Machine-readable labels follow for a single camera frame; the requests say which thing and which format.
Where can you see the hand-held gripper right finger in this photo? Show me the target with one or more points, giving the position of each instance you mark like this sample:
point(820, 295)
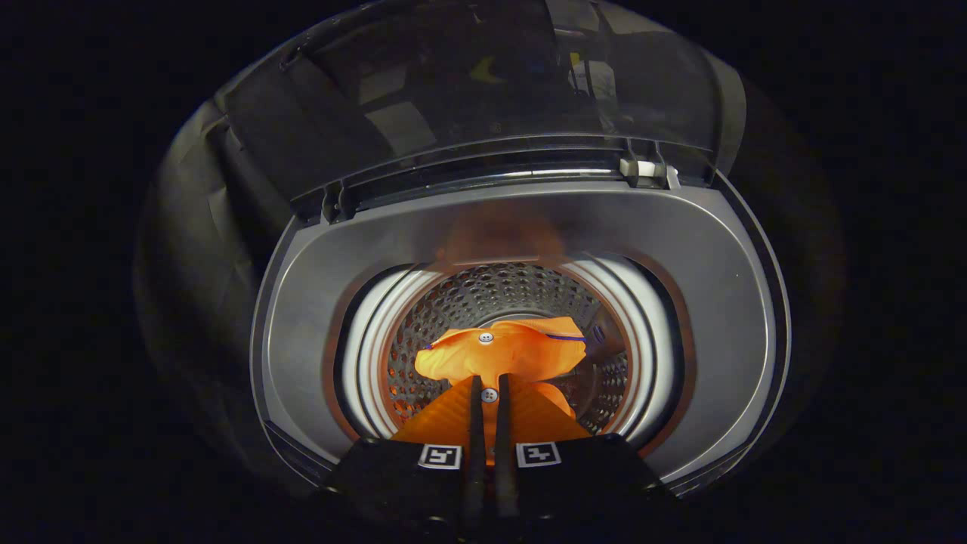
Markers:
point(505, 468)

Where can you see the transparent washing machine lid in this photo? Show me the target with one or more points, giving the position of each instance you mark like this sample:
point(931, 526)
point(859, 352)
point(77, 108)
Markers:
point(453, 91)

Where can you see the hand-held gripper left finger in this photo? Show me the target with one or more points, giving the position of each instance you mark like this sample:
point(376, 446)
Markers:
point(476, 468)

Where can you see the grey washing machine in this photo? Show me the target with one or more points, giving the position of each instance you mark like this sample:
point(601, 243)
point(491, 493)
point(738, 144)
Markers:
point(702, 302)

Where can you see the yellow polo shirt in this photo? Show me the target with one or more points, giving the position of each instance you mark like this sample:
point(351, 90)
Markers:
point(514, 351)

